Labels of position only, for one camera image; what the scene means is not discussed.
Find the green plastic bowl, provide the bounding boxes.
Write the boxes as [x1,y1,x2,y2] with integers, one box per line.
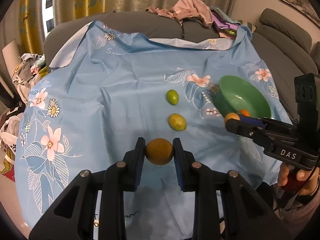
[213,75,271,118]

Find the blue floral tablecloth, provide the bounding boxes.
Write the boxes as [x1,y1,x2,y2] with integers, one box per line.
[15,21,289,229]

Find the large orange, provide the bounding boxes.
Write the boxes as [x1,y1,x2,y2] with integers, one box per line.
[239,109,250,117]

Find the white board panel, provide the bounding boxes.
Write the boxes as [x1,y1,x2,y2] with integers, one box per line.
[2,39,21,77]

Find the small tan fruit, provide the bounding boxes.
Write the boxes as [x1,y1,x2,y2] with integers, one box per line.
[146,138,173,166]
[224,113,240,124]

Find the clothes heap on left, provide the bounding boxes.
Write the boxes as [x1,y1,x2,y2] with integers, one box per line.
[11,53,49,104]

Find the person's right hand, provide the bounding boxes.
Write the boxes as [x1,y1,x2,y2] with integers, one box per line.
[278,163,319,196]

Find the framed wall picture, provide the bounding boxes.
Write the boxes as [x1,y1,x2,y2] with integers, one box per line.
[281,0,319,27]

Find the white plastic bag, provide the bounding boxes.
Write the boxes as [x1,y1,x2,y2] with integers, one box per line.
[0,112,25,183]

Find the grey sofa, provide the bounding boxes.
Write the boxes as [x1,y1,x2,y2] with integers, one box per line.
[44,8,319,120]

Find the pink clothing pile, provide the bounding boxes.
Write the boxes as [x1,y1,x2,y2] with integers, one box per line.
[146,0,214,28]

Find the yellow green tomato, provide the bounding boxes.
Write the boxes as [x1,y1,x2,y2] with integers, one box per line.
[168,113,187,131]

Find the purple clothing pile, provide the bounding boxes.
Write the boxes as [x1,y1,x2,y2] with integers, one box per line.
[209,7,241,39]

